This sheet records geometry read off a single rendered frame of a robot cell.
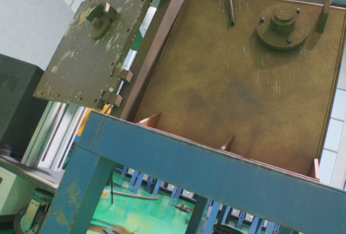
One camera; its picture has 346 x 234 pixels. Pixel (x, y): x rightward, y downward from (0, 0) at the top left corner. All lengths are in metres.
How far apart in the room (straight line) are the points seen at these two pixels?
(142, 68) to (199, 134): 0.27
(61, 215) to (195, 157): 0.35
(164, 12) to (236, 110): 0.40
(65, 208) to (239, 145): 0.49
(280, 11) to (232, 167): 0.51
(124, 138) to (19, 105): 1.06
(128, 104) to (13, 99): 0.93
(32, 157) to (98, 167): 0.97
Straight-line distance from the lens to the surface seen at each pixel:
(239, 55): 0.92
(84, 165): 0.70
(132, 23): 0.96
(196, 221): 2.34
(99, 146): 0.69
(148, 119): 0.82
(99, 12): 1.19
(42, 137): 1.63
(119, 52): 0.92
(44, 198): 1.44
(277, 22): 0.88
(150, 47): 0.90
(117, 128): 0.68
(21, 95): 1.65
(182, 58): 0.95
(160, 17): 0.96
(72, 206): 0.71
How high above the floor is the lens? 0.55
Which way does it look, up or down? 13 degrees up
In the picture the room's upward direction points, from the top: 21 degrees clockwise
